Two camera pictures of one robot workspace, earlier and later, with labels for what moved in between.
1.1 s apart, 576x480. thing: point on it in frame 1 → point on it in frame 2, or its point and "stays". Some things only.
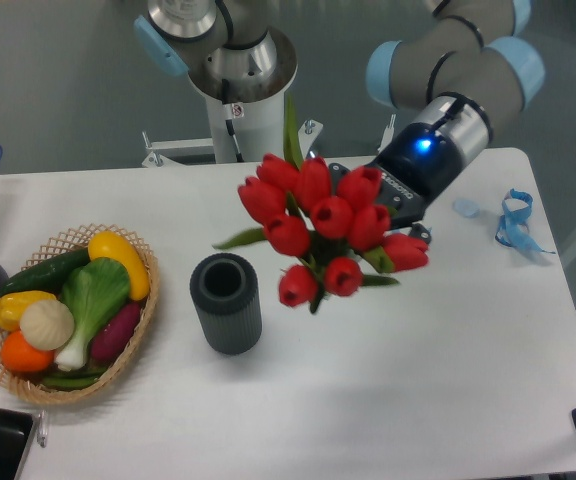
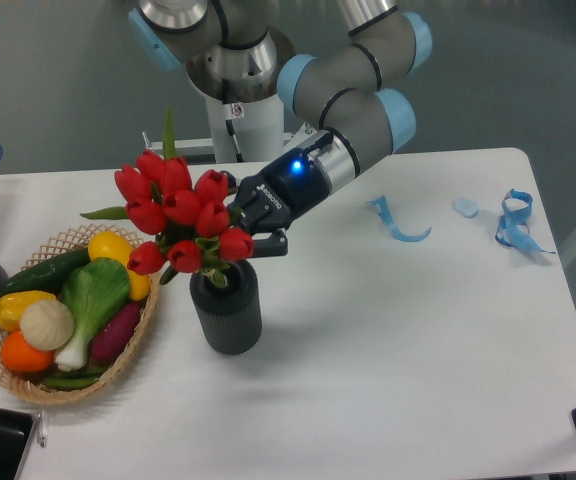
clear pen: (42, 428) stays
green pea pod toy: (73, 380) stays
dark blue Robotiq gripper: (417, 166) → (265, 200)
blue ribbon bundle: (512, 229) stays
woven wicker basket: (72, 315) stays
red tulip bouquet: (337, 223) → (189, 219)
